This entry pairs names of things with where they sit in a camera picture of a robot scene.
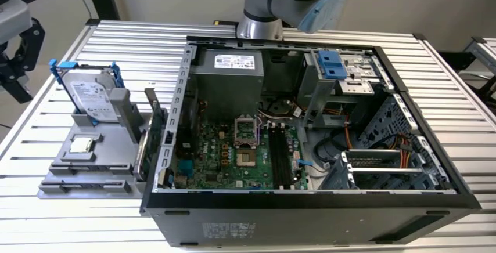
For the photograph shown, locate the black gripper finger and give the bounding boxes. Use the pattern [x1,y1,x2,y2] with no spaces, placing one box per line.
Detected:
[2,17,47,105]

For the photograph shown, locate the hard disk in blue carrier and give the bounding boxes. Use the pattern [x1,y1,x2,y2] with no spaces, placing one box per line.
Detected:
[49,58,125,126]

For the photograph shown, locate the silver CPU chip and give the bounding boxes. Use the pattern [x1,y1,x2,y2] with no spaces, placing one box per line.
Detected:
[67,136,97,154]

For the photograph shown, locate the grey parts rack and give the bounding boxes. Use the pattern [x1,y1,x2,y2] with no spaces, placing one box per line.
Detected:
[37,88,172,200]

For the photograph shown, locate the green graphics card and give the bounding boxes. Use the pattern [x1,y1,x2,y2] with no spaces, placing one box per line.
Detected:
[134,86,169,182]

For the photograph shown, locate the black case fan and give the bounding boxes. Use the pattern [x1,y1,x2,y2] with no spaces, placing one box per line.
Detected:
[178,95,202,149]

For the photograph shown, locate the silver power supply unit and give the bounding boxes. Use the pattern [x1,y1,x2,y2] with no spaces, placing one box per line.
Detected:
[189,48,265,120]

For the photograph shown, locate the CPU socket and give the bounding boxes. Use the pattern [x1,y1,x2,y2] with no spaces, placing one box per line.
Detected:
[236,147,257,167]

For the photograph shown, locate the round grey case speaker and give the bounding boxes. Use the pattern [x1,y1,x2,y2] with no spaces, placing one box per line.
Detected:
[269,98,299,116]

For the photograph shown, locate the green motherboard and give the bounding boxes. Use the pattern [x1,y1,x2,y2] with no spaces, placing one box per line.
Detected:
[174,119,311,190]

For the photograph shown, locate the blue plastic drive latch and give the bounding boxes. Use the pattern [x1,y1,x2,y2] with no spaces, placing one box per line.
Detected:
[316,49,347,81]

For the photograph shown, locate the black open PC case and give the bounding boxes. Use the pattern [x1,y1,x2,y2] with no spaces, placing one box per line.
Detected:
[140,34,483,248]

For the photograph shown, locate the perforated metal disk bay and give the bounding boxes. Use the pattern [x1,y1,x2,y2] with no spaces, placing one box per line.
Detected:
[320,92,454,191]

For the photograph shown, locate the aluminium slat side table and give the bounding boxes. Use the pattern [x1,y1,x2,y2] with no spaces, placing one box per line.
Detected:
[456,35,496,77]

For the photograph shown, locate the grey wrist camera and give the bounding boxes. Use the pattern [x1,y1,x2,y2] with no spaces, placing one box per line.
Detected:
[0,0,33,45]

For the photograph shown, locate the metal socket cover frame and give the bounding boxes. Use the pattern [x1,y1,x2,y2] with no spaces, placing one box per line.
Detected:
[233,115,260,147]

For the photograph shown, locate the grey yellow power wire bundle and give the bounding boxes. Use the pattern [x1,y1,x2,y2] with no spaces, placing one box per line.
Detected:
[256,97,308,120]

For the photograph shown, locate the black looped cable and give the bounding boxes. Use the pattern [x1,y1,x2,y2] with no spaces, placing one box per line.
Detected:
[313,135,347,174]

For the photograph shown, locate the orange red drive wire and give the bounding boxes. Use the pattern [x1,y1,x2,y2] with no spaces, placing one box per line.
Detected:
[324,106,353,150]

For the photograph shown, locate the red yellow orange wire bundle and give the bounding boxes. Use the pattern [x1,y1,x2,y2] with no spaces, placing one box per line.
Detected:
[371,133,415,169]

